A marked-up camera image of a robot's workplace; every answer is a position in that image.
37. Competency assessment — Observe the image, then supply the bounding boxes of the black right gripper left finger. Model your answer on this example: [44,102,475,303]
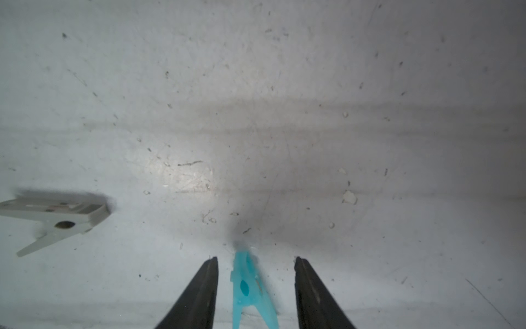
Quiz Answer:
[156,257,219,329]

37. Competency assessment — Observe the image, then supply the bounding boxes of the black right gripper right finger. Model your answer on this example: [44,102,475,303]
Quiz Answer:
[295,256,356,329]

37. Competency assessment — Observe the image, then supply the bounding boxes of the teal clothespin front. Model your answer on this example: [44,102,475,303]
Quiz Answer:
[230,251,279,329]

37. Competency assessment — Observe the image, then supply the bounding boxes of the grey clothespin front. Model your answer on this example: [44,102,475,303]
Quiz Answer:
[1,198,110,257]

